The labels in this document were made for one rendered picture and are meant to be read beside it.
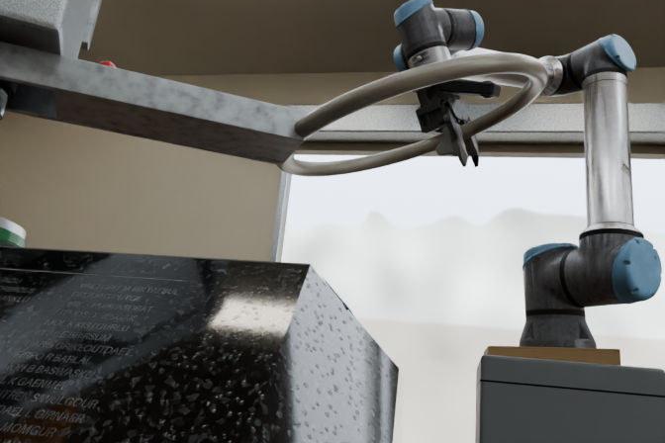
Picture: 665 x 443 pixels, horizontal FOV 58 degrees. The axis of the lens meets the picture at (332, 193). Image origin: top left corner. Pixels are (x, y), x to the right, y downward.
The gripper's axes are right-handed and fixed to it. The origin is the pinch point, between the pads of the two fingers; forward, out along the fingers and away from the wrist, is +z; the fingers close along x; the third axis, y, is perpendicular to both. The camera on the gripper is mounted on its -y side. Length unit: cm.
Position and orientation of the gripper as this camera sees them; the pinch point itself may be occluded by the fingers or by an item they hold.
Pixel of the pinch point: (472, 159)
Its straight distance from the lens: 128.1
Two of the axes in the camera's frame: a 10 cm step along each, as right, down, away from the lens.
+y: -7.6, 3.2, 5.7
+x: -6.0, 0.2, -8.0
